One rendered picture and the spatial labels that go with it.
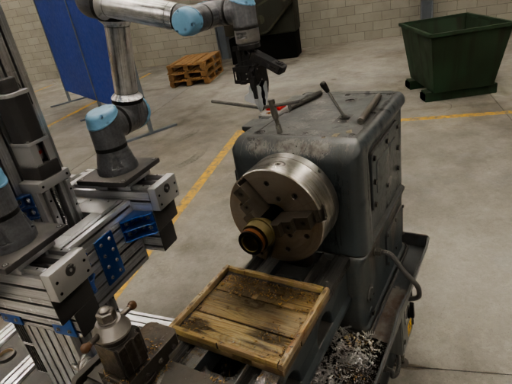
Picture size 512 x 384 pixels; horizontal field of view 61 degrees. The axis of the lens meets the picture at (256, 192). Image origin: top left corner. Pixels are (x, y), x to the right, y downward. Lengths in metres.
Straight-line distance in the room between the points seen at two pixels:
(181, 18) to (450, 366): 1.87
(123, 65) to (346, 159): 0.86
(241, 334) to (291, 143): 0.59
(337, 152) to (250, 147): 0.30
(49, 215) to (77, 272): 0.31
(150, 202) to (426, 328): 1.55
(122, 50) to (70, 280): 0.80
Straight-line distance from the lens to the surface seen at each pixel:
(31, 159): 1.53
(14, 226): 1.35
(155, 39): 12.52
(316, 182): 1.24
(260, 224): 1.19
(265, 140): 1.42
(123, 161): 1.64
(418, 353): 2.36
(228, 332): 1.23
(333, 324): 1.45
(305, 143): 1.35
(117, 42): 1.65
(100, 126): 1.61
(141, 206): 1.64
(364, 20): 11.19
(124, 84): 1.68
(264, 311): 1.26
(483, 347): 2.44
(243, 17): 1.36
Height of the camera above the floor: 1.72
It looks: 26 degrees down
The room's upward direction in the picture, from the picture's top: 10 degrees counter-clockwise
